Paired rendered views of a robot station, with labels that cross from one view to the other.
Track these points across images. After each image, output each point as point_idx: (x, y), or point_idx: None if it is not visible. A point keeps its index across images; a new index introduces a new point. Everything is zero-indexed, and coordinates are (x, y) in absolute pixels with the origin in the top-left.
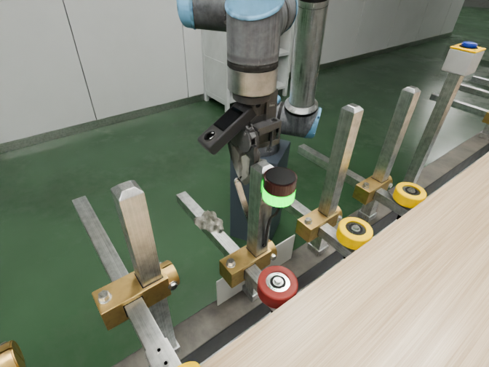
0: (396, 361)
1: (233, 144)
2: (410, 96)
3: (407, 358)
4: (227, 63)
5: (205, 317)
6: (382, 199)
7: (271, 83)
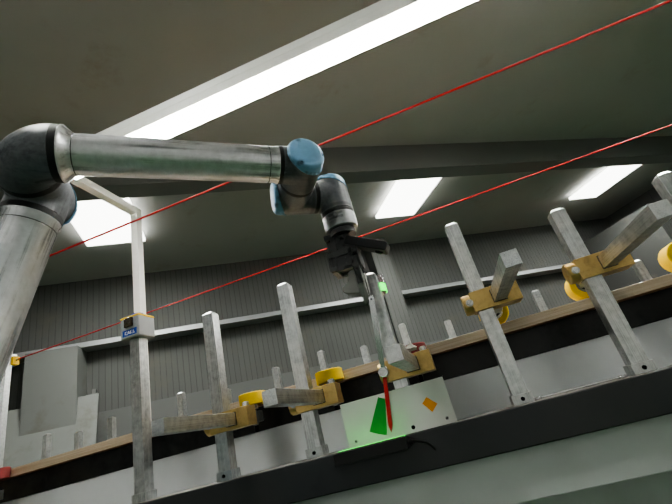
0: None
1: (361, 264)
2: (217, 317)
3: None
4: (350, 208)
5: (475, 416)
6: None
7: None
